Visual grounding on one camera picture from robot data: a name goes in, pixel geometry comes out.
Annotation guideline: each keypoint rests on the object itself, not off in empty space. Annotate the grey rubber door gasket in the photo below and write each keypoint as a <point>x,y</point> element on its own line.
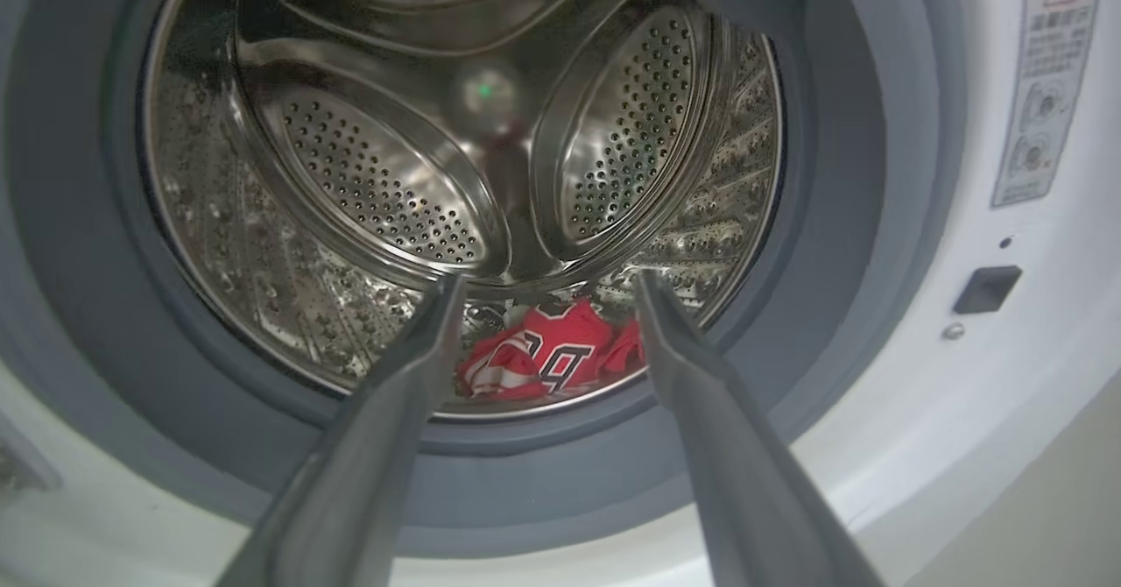
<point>96,245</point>

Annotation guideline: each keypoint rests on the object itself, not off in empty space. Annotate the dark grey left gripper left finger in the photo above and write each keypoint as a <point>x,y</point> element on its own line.
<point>368,464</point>

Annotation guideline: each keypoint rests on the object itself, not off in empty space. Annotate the white front-load washing machine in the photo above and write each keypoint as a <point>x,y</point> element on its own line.
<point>955,412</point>

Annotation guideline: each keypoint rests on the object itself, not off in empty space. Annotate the red jersey with number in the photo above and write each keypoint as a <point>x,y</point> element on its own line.
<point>543,355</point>

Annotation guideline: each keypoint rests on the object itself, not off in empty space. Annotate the black door latch slot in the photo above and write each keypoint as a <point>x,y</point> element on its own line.
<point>987,289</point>

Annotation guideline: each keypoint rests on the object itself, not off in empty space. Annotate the stainless steel washer drum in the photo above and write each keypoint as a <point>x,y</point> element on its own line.
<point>455,149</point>

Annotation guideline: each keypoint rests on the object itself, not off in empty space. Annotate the warning label sticker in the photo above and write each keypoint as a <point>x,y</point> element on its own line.
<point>1047,79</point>

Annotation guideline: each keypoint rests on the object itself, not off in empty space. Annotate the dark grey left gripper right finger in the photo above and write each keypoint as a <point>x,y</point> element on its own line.
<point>744,473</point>

